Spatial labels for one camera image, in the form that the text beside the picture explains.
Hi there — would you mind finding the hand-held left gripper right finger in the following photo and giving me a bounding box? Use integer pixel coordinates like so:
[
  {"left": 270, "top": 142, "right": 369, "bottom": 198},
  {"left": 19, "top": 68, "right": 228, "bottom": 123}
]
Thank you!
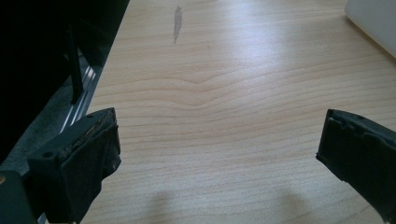
[{"left": 316, "top": 108, "right": 396, "bottom": 224}]

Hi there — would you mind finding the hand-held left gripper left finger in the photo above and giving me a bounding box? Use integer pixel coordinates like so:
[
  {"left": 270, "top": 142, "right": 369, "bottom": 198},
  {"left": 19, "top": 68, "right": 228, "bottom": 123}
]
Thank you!
[{"left": 27, "top": 107, "right": 122, "bottom": 224}]

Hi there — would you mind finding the black stand leg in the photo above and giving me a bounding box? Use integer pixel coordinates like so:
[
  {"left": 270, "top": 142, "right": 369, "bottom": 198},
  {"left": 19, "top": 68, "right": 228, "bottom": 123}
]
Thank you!
[{"left": 64, "top": 23, "right": 84, "bottom": 105}]

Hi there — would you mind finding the white container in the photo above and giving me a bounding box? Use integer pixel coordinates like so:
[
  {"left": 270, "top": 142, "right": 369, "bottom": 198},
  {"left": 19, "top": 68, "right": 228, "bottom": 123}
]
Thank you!
[{"left": 344, "top": 0, "right": 396, "bottom": 59}]

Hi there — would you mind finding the silver metal rail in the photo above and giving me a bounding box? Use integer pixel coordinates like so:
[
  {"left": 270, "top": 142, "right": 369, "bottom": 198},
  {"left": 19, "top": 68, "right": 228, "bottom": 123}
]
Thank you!
[{"left": 59, "top": 64, "right": 104, "bottom": 134}]

